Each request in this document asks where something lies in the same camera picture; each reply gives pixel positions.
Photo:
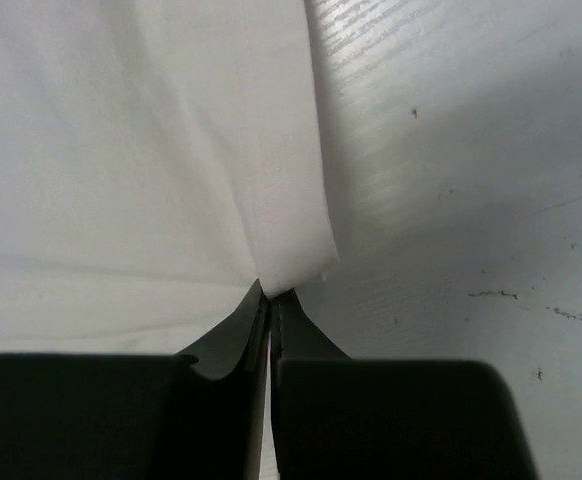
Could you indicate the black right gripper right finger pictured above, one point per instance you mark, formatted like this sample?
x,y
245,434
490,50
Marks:
x,y
335,417

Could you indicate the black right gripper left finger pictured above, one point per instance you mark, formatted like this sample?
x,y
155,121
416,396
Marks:
x,y
195,414

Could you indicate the white and green raglan t-shirt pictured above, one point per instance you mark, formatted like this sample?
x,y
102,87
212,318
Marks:
x,y
157,158

